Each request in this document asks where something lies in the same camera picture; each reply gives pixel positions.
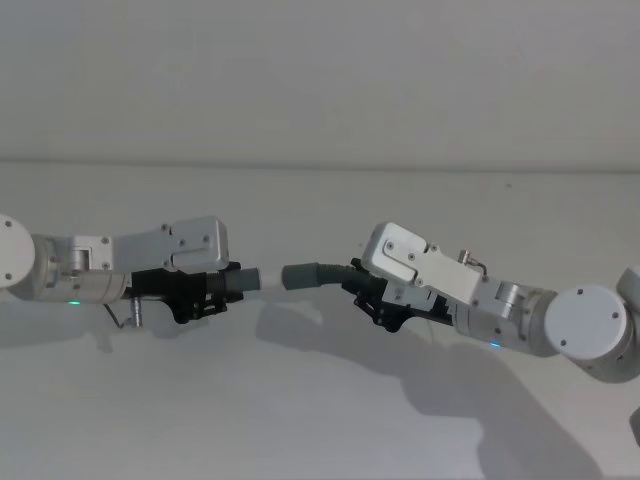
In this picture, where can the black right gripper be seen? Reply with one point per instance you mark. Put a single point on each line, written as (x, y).
(420, 302)

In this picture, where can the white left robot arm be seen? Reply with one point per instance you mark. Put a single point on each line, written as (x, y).
(150, 247)

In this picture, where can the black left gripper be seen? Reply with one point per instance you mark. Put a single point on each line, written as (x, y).
(160, 286)

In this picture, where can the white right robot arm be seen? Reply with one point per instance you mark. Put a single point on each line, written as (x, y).
(585, 320)

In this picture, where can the white table cloth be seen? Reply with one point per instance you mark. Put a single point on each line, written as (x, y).
(320, 400)

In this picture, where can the white curtain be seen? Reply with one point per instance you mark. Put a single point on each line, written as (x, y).
(320, 75)

